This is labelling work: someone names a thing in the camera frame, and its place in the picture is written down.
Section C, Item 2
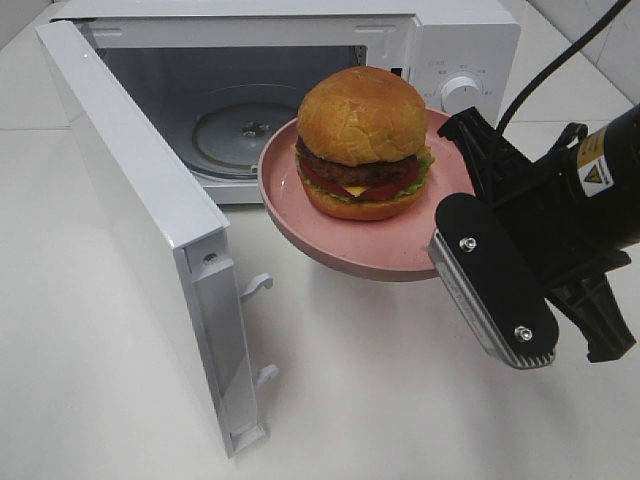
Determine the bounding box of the white microwave oven body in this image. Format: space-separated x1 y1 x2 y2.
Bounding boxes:
47 1 520 205

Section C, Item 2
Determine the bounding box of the upper white microwave knob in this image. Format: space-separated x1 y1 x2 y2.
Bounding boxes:
440 72 481 114

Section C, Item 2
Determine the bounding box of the white microwave door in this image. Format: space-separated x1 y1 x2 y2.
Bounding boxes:
37 21 278 456

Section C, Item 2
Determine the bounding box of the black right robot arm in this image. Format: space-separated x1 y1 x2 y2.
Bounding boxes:
427 108 639 370

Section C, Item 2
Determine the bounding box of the pink round plate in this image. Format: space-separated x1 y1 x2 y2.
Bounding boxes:
258 109 473 282

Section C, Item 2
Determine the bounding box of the burger with sesame-free bun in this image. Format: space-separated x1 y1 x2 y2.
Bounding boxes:
294 66 434 221

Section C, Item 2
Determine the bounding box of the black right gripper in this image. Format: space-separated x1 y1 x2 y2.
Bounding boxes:
427 107 631 370

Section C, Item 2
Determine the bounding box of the glass microwave turntable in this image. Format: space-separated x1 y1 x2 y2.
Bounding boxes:
185 84 304 180

